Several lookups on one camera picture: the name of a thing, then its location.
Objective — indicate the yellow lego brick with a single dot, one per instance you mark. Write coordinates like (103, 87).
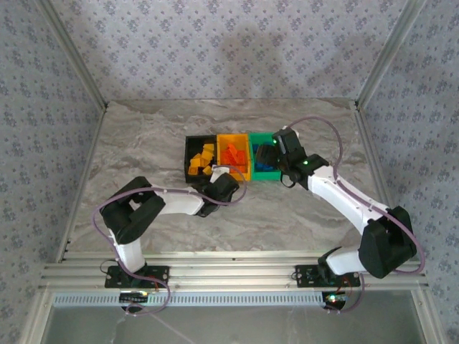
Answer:
(207, 170)
(207, 156)
(196, 157)
(208, 147)
(195, 165)
(193, 172)

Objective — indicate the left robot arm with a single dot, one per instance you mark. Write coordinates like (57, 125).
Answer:
(179, 202)

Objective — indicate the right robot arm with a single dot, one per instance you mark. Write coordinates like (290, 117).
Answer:
(340, 193)

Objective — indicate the green plastic bin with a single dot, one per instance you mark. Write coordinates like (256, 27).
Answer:
(261, 138)

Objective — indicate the yellow plastic bin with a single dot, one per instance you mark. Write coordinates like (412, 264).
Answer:
(224, 139)

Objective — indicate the black plastic bin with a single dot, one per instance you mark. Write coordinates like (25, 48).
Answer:
(193, 140)

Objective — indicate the small circuit board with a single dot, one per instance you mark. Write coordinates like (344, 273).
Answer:
(335, 299)
(134, 297)

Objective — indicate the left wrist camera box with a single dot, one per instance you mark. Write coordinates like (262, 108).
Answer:
(216, 176)

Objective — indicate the aluminium table side rail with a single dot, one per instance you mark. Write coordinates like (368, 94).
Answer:
(85, 179)
(371, 143)

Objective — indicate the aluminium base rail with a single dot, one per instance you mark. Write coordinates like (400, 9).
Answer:
(233, 272)

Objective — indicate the aluminium frame post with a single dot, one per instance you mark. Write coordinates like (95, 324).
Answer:
(388, 53)
(75, 53)

